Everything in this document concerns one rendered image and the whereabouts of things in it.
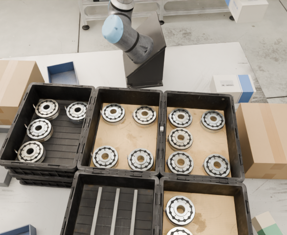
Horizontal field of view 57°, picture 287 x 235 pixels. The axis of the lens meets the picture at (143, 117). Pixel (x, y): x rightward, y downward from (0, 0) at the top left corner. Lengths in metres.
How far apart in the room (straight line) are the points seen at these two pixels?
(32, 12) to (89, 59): 1.95
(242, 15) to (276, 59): 1.65
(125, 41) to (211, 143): 0.60
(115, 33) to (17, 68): 0.55
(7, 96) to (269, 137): 1.18
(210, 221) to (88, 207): 0.44
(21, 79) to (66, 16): 2.00
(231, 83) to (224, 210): 0.68
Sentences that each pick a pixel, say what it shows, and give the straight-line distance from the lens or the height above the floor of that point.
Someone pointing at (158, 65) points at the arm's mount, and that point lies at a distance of 1.38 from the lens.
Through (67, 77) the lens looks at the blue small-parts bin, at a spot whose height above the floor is 0.70.
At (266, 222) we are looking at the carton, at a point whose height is 0.76.
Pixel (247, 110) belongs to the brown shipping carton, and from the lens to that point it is 1.27.
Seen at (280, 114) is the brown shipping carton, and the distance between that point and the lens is 1.31.
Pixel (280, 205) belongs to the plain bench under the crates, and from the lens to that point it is 1.29.
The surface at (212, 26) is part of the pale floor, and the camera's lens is 3.18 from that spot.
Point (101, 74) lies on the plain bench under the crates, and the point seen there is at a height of 0.70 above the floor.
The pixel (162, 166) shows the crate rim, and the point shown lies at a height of 0.93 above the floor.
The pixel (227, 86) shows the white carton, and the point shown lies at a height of 0.79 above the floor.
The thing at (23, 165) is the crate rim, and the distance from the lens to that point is 1.06.
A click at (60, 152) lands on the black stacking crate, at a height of 0.83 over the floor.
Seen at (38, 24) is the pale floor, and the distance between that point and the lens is 3.33.
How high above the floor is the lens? 1.81
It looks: 55 degrees down
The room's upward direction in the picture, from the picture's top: straight up
